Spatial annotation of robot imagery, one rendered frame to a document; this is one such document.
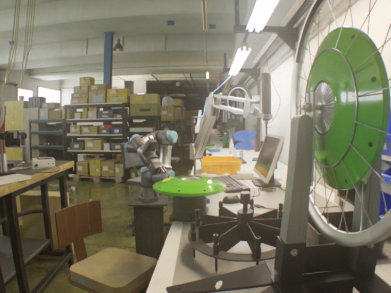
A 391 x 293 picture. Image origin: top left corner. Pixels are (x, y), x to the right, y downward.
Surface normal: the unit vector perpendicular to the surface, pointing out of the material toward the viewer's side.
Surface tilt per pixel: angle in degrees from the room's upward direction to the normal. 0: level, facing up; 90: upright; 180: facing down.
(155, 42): 90
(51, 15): 90
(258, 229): 93
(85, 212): 90
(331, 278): 0
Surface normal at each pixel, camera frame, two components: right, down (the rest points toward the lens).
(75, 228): 0.94, 0.03
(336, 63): -0.97, -0.18
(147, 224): 0.12, 0.07
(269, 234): -0.73, 0.11
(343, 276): 0.00, -1.00
